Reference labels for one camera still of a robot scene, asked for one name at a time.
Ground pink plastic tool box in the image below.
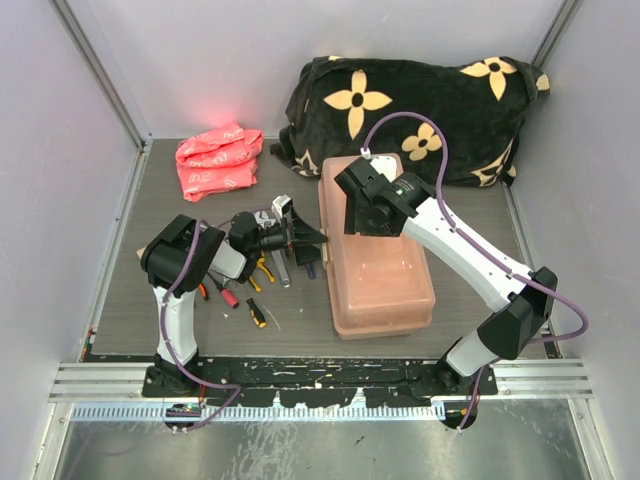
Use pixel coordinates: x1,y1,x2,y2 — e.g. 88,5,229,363
318,156,436,340

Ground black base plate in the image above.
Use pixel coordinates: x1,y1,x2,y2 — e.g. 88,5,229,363
142,357,474,408

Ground yellow handled pliers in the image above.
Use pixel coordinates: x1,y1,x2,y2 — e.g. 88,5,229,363
249,251,276,293

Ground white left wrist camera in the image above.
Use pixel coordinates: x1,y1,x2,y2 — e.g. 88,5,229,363
271,194,292,222

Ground grey tool box latch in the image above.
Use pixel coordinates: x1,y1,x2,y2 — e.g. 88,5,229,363
320,228,331,271

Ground blue handled screwdriver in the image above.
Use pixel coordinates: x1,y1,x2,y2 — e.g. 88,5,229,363
305,262,316,279

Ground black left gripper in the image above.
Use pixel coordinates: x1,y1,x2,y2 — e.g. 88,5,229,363
248,206,328,266

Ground aluminium frame rail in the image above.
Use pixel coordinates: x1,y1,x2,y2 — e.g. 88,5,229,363
49,358,593,408

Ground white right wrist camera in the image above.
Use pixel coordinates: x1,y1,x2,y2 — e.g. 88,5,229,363
370,155,398,181

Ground black floral pillow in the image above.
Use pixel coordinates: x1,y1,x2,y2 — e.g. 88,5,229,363
270,56,550,188

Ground white slotted cable duct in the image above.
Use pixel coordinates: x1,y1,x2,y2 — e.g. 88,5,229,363
70,402,445,422

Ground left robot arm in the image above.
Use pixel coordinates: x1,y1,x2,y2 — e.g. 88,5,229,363
140,204,328,396

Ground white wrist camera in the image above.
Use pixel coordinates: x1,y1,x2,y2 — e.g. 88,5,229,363
271,194,292,222
370,155,398,181

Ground pink handled screwdriver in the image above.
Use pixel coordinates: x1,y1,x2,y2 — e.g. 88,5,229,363
207,273,239,309

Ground silver adjustable wrench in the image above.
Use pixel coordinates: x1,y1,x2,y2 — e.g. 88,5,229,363
254,210,291,288

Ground orange handled pliers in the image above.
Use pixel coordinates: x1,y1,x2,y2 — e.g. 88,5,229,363
199,283,210,301

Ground pink plastic bag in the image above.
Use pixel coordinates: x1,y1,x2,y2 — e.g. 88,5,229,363
175,122,264,203

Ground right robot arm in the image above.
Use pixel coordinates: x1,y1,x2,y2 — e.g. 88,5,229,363
334,157,558,394

